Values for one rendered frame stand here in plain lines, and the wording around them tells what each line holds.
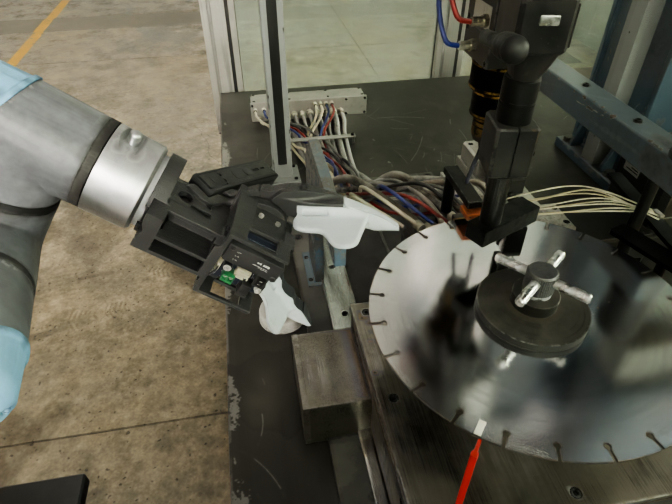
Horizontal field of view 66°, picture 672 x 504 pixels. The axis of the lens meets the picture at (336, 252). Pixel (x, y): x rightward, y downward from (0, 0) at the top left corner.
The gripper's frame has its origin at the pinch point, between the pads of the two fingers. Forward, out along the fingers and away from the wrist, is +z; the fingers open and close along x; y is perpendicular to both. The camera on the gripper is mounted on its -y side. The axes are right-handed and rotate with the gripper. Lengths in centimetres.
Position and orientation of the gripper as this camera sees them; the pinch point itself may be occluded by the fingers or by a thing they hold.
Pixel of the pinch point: (353, 275)
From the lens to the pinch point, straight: 51.2
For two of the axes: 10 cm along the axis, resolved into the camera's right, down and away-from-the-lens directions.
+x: 5.5, -6.4, -5.3
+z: 8.3, 4.3, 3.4
